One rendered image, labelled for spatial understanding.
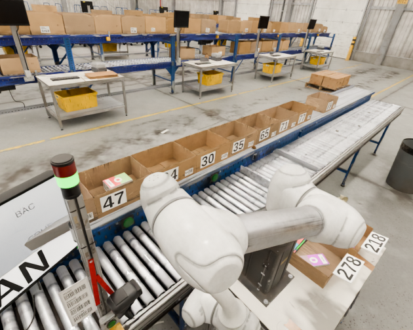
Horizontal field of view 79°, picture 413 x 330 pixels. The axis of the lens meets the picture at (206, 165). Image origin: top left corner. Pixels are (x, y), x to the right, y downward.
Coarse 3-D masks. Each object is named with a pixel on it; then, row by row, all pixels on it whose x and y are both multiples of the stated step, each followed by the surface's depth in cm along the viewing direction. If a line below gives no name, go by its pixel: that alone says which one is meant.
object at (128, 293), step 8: (120, 288) 92; (128, 288) 92; (136, 288) 93; (112, 296) 90; (120, 296) 90; (128, 296) 90; (136, 296) 92; (112, 304) 88; (120, 304) 88; (128, 304) 91; (120, 312) 93
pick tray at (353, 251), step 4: (368, 228) 164; (372, 228) 162; (364, 232) 167; (368, 232) 165; (364, 236) 168; (360, 240) 164; (364, 240) 153; (360, 244) 161; (348, 248) 149; (352, 248) 147; (356, 248) 158; (360, 248) 150; (348, 252) 150; (352, 252) 148; (356, 252) 146
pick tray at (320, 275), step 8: (304, 248) 156; (312, 248) 156; (320, 248) 157; (328, 248) 156; (336, 248) 152; (296, 256) 140; (328, 256) 152; (336, 256) 152; (344, 256) 141; (296, 264) 142; (304, 264) 138; (336, 264) 147; (304, 272) 140; (312, 272) 136; (320, 272) 132; (328, 272) 142; (312, 280) 138; (320, 280) 134; (328, 280) 137
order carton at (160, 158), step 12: (168, 144) 202; (132, 156) 179; (144, 156) 190; (156, 156) 198; (168, 156) 208; (180, 156) 204; (192, 156) 184; (156, 168) 198; (168, 168) 172; (180, 168) 181; (180, 180) 187
